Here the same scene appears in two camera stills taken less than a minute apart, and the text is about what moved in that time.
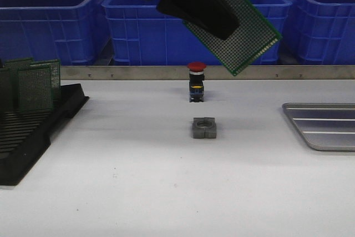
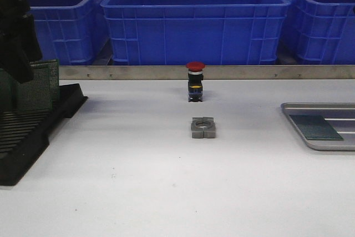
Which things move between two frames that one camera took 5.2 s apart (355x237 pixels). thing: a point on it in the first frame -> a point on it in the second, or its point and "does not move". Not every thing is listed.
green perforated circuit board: [256, 34] -> [315, 127]
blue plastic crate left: [63, 20] does not move
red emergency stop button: [196, 80] does not move
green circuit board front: [35, 89] does not move
